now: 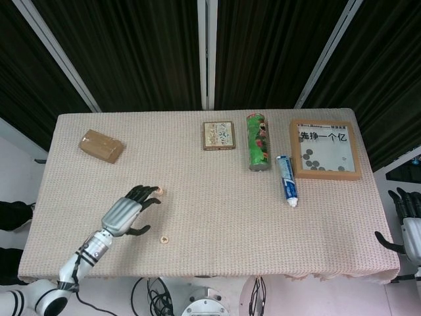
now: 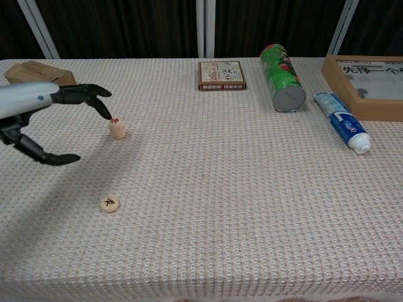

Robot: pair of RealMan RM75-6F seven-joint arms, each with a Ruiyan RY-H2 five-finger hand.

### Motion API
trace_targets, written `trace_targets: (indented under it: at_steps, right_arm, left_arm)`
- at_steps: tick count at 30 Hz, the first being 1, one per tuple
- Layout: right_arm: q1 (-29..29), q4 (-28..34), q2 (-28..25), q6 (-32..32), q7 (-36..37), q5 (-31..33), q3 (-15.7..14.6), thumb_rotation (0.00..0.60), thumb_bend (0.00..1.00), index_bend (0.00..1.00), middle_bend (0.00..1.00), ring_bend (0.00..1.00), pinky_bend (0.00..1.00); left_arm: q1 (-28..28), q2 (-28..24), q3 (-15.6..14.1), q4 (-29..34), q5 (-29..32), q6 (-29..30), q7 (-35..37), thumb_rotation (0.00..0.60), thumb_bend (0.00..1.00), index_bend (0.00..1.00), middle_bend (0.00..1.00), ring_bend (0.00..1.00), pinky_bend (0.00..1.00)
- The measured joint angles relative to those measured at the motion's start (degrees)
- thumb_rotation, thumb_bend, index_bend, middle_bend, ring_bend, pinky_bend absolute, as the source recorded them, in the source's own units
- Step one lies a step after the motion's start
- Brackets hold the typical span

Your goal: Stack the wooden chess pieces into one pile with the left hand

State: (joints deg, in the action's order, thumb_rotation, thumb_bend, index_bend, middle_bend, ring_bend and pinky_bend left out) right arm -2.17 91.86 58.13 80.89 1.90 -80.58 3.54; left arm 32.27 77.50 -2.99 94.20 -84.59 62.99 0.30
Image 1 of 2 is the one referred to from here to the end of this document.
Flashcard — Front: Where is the small brown card box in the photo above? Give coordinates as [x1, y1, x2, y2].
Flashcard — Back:
[201, 120, 237, 151]

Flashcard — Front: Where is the green cylindrical snack can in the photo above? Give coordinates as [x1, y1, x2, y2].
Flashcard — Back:
[246, 113, 273, 172]

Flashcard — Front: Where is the white frame bar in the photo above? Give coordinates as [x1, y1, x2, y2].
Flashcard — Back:
[373, 146, 421, 178]

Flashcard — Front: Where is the black fabric object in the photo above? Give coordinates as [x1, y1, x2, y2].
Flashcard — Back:
[0, 200, 34, 233]
[0, 246, 24, 286]

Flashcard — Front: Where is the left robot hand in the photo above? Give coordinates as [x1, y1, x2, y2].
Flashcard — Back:
[101, 185, 164, 237]

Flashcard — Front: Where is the black cable bundle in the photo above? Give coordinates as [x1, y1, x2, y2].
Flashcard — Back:
[131, 277, 175, 316]
[249, 276, 269, 313]

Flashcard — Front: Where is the blue white toothpaste tube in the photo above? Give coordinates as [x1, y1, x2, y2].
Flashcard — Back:
[275, 155, 300, 208]

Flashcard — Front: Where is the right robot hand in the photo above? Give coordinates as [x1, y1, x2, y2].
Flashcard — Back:
[374, 187, 421, 267]

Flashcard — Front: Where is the black curtain panel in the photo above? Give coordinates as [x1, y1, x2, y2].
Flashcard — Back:
[0, 0, 96, 154]
[34, 0, 203, 112]
[304, 0, 421, 172]
[213, 0, 349, 110]

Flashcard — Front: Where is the wooden frame coin bank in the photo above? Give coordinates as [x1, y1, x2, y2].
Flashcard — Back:
[289, 118, 362, 181]

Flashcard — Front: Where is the silver aluminium frame post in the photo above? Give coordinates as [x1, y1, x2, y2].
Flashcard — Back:
[196, 0, 218, 111]
[294, 0, 364, 109]
[12, 0, 101, 113]

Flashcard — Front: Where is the wooden block far left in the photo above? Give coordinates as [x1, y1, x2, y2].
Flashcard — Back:
[78, 128, 127, 165]

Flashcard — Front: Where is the beige woven tablecloth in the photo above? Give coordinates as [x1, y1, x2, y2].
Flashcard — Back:
[16, 108, 401, 286]

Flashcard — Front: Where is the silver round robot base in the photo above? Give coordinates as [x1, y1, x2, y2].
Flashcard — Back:
[182, 286, 231, 316]

